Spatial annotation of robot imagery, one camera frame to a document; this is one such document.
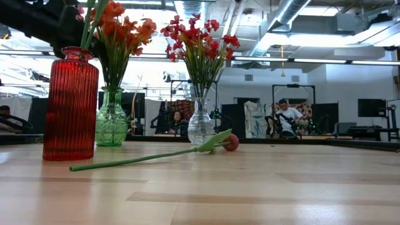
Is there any black partition panel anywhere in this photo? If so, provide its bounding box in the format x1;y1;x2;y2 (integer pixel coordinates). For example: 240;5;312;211
312;102;340;134
221;103;246;134
26;97;49;134

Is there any red ribbed glass vase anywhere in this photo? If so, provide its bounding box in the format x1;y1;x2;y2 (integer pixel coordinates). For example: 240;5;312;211
42;46;100;162

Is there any ceiling light tube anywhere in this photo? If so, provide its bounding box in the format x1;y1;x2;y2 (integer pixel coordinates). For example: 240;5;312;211
293;57;347;64
351;60;400;66
233;56;289;63

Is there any pink-red artificial flower bunch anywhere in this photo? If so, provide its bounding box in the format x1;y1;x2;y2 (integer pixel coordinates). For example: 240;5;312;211
160;12;201;99
187;18;241;99

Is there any floral patterned cloth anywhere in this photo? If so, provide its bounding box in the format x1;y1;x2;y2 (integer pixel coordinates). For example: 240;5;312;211
274;102;313;129

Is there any red artificial tulip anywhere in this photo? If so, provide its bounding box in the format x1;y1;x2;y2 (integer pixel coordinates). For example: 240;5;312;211
84;0;109;49
69;128;240;173

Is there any silver ceiling air duct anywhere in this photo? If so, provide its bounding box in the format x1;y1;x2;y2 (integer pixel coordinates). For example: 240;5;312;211
248;0;313;60

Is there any hanging yellow cord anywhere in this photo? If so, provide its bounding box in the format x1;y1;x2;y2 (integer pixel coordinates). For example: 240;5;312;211
280;45;286;78

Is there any white curtain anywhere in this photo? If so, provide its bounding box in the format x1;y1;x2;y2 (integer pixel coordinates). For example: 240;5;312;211
0;96;33;134

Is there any black desk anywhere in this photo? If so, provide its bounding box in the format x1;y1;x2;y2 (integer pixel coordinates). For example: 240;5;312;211
343;124;400;142

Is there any white cloth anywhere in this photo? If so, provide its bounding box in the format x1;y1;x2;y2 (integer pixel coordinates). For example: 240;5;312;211
243;100;267;139

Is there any black background stand frame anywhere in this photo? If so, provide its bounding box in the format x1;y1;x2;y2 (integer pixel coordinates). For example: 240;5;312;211
271;83;316;132

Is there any clear textured glass vase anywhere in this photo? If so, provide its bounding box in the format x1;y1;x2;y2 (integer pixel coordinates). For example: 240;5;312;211
187;97;213;144

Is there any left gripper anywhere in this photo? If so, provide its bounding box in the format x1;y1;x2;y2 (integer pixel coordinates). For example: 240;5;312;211
46;0;104;59

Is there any green textured glass vase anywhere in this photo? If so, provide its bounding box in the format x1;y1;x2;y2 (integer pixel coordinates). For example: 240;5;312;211
95;86;129;147

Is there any black computer monitor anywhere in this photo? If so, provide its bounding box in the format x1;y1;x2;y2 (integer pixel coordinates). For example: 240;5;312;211
357;98;388;118

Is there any black camera stand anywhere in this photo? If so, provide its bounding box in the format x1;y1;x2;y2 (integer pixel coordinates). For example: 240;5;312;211
386;104;400;142

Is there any red patterned cloth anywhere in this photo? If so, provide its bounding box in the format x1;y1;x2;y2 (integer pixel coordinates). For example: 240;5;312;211
167;99;196;134

